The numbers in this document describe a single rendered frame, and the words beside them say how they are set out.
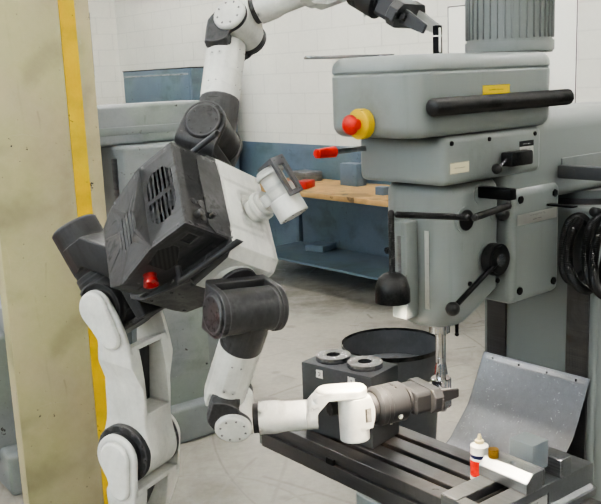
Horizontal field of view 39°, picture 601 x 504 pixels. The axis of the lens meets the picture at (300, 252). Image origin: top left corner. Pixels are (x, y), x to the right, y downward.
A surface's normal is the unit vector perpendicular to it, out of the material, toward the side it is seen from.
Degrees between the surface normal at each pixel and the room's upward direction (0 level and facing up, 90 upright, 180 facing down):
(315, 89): 90
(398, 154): 90
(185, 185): 59
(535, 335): 90
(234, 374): 113
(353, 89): 90
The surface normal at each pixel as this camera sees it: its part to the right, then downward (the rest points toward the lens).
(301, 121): -0.76, 0.16
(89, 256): -0.45, 0.19
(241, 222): 0.73, -0.47
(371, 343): 0.36, 0.11
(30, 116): 0.65, 0.13
